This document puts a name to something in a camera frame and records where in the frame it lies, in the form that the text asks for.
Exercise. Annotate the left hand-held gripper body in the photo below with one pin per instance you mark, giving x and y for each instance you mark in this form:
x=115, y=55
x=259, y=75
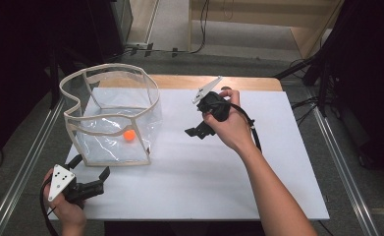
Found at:
x=60, y=182

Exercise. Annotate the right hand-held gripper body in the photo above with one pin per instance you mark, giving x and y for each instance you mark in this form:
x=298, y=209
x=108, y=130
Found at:
x=219, y=106

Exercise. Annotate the transparent storage basket beige trim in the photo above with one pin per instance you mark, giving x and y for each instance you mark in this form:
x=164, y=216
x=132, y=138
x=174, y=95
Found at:
x=111, y=154

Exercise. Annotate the orange ball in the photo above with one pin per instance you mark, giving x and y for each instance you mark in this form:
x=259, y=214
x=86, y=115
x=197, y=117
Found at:
x=129, y=135

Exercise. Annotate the person's right hand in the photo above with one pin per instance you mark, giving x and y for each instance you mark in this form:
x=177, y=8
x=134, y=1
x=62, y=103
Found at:
x=235, y=131

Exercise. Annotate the person's left hand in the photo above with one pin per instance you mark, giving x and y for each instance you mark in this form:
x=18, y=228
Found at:
x=70, y=214

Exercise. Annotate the wooden table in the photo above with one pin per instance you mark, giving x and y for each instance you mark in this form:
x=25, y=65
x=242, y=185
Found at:
x=179, y=82

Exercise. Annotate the white board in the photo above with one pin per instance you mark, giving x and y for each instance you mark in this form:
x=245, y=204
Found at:
x=179, y=183

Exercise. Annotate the person's dark clothing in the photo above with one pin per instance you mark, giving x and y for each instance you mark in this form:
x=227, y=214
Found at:
x=179, y=228

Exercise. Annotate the wooden furniture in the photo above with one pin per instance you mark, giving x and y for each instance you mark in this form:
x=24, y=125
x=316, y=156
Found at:
x=261, y=19

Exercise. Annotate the black metal stand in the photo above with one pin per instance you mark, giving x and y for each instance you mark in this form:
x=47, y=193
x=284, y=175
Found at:
x=310, y=69

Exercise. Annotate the black curtain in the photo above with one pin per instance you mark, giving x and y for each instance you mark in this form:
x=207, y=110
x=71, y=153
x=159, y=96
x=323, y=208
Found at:
x=369, y=82
x=19, y=65

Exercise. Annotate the aluminium floor rail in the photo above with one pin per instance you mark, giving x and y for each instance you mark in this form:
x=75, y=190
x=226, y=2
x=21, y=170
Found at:
x=26, y=164
x=343, y=164

